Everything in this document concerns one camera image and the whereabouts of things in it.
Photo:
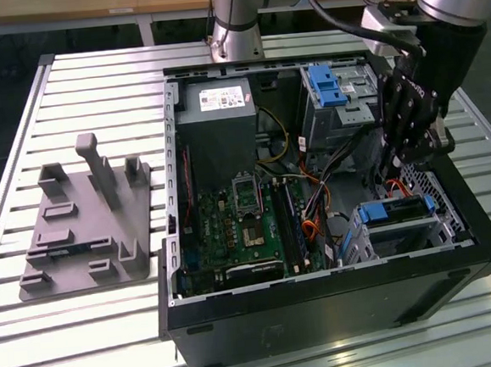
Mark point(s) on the hard disk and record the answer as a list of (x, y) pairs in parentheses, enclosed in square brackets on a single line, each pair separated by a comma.
[(375, 212)]

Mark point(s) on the black graphics card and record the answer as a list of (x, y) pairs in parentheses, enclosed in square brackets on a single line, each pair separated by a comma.
[(254, 272)]

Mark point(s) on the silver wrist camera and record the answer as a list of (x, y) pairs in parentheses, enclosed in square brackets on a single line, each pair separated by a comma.
[(379, 24)]

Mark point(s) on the green motherboard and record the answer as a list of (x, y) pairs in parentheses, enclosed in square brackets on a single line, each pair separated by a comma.
[(214, 224)]

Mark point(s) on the metal optical drive bay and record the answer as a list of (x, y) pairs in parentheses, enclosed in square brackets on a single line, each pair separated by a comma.
[(351, 115)]

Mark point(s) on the blue drive bay latch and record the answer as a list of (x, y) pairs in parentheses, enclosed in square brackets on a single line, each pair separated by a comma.
[(327, 88)]

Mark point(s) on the CPU socket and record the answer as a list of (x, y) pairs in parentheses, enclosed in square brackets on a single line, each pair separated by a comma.
[(256, 233)]

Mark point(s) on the metal disk bay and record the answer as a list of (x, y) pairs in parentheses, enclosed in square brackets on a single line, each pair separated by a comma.
[(363, 248)]

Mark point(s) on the wooden desk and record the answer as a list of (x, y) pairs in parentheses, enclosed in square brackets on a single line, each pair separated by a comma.
[(44, 4)]

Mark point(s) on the black RAM slot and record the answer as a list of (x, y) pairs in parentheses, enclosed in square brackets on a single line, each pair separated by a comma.
[(297, 226), (284, 227)]

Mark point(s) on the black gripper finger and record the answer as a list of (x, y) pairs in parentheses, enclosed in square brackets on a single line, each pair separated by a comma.
[(413, 128), (389, 117)]

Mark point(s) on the black PC case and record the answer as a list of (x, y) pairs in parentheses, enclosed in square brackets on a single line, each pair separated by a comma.
[(282, 325)]

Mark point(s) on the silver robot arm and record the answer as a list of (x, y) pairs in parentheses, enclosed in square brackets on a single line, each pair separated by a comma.
[(233, 23)]

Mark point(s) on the grey parts rack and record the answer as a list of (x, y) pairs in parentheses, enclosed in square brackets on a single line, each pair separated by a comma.
[(83, 230)]

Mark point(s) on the RAM stick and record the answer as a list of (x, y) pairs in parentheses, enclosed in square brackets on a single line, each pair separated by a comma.
[(70, 251)]

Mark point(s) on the grey power supply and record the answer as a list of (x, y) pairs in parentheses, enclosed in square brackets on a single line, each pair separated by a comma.
[(221, 143)]

